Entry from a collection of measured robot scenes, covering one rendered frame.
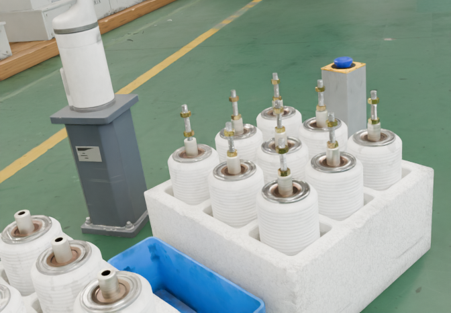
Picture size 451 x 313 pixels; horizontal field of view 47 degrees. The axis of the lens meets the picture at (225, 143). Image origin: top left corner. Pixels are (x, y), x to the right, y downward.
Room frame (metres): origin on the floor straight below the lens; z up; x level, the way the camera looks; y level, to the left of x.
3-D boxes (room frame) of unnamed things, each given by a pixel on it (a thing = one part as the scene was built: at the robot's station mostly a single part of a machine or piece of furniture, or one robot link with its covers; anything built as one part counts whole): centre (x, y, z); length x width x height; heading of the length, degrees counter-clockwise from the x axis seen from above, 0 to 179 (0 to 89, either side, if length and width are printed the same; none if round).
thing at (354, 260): (0.87, -0.10, 0.09); 0.39 x 0.39 x 0.18; 38
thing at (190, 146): (0.88, 0.06, 0.26); 0.02 x 0.02 x 0.03
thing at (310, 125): (0.94, -0.19, 0.25); 0.08 x 0.08 x 0.01
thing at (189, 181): (0.88, 0.06, 0.16); 0.10 x 0.10 x 0.18
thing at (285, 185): (0.70, -0.08, 0.26); 0.02 x 0.02 x 0.03
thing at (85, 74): (1.11, 0.28, 0.39); 0.09 x 0.09 x 0.17; 68
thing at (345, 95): (1.10, -0.28, 0.16); 0.07 x 0.07 x 0.31; 38
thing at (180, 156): (0.88, 0.06, 0.25); 0.08 x 0.08 x 0.01
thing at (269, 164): (0.87, -0.10, 0.16); 0.10 x 0.10 x 0.18
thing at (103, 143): (1.11, 0.28, 0.15); 0.15 x 0.15 x 0.30; 68
